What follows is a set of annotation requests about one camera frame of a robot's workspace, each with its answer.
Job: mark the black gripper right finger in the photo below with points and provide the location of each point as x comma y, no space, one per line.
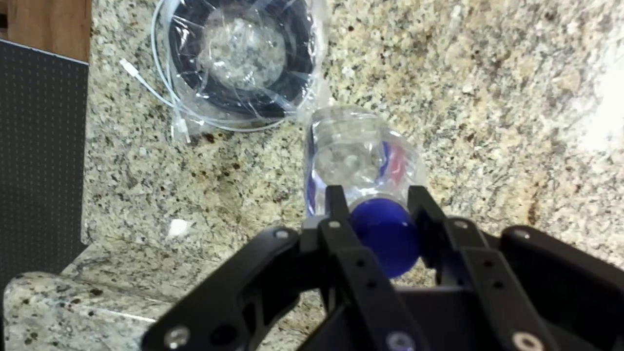
460,251

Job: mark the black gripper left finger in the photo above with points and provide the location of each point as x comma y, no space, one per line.
378,315

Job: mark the clear blue-cap water bottle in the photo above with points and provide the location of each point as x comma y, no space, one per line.
376,167

